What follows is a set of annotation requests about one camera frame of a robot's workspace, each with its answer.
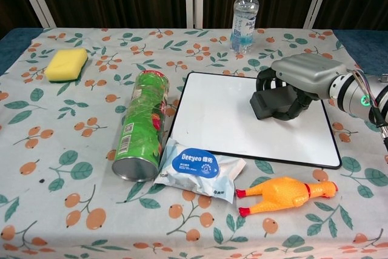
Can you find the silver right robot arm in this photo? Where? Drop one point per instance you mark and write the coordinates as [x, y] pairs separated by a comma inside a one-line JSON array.
[[360, 95]]

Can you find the yellow rubber chicken toy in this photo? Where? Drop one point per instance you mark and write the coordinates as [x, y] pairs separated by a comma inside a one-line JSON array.
[[285, 193]]

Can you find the yellow green scrub sponge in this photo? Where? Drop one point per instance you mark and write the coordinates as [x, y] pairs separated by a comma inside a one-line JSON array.
[[65, 63]]

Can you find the floral patterned tablecloth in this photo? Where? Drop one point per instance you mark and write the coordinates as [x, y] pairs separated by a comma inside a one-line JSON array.
[[194, 143]]

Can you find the white board black frame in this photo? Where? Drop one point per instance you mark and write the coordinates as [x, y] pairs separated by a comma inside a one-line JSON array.
[[230, 125]]

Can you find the blue white wet wipes pack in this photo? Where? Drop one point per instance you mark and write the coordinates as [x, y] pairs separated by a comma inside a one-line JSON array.
[[198, 169]]

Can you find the dark grey board eraser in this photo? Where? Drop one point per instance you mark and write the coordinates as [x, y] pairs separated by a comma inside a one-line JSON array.
[[268, 104]]

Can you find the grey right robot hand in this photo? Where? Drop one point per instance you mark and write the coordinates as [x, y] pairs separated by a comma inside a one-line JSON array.
[[309, 72]]

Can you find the clear plastic water bottle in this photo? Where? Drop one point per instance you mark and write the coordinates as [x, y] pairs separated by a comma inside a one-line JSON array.
[[244, 25]]

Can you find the green chips can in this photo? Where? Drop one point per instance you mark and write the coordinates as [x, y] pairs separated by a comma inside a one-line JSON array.
[[142, 125]]

